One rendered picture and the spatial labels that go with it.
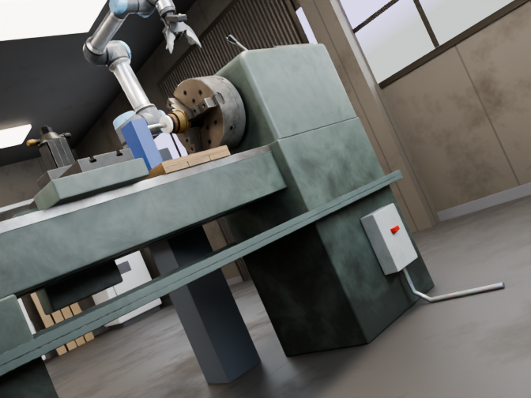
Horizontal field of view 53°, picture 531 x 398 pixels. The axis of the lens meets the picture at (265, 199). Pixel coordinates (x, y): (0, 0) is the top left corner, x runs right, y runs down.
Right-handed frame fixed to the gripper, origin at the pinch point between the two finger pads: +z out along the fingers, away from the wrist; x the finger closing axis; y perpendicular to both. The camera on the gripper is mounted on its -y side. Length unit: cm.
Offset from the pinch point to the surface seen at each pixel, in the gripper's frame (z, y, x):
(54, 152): 34, -20, 75
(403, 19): -17, 63, -229
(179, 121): 34.1, -17.6, 26.6
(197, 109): 32.5, -21.4, 19.7
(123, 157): 47, -42, 62
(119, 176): 53, -46, 67
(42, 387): 97, -52, 107
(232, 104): 35.4, -25.0, 6.4
